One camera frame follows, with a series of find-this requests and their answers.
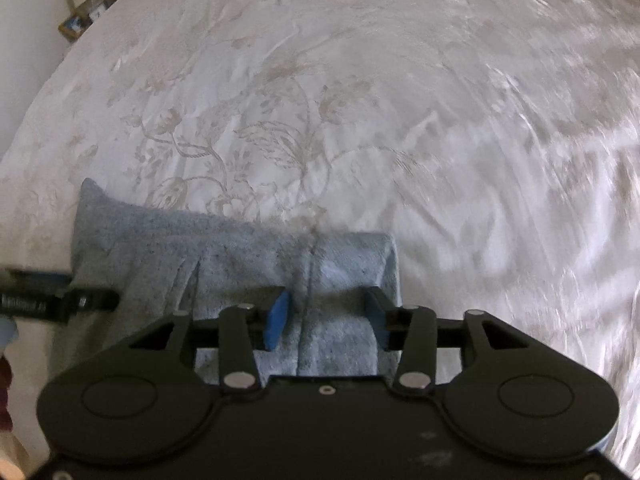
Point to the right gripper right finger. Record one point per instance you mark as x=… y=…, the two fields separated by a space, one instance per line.
x=411 y=332

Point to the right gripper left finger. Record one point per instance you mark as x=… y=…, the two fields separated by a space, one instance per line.
x=246 y=328

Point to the grey-blue knit pants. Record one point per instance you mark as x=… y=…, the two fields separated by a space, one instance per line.
x=161 y=262

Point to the white floral bedspread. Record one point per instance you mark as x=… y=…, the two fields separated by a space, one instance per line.
x=497 y=140

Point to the cream left nightstand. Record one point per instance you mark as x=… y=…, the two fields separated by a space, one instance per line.
x=87 y=15

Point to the small white alarm clock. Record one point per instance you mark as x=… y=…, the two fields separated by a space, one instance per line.
x=97 y=10

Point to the small picture frame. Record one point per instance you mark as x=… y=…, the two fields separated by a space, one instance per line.
x=74 y=27

